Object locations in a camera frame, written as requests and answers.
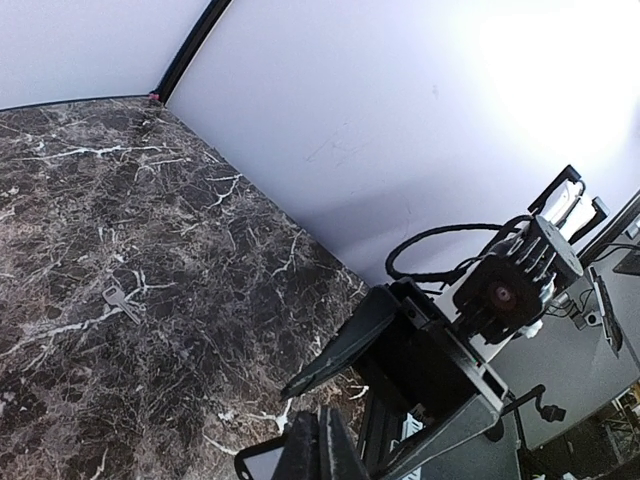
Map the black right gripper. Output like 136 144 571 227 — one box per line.
280 281 507 479

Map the black frame post right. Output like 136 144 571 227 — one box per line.
150 0 232 104

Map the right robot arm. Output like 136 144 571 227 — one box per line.
274 190 607 479

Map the silver key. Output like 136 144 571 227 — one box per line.
102 285 141 325

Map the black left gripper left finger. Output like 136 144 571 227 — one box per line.
282 411 321 479

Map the black braided camera cable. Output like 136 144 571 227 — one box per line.
384 219 536 294

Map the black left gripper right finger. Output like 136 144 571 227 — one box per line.
319 407 369 480

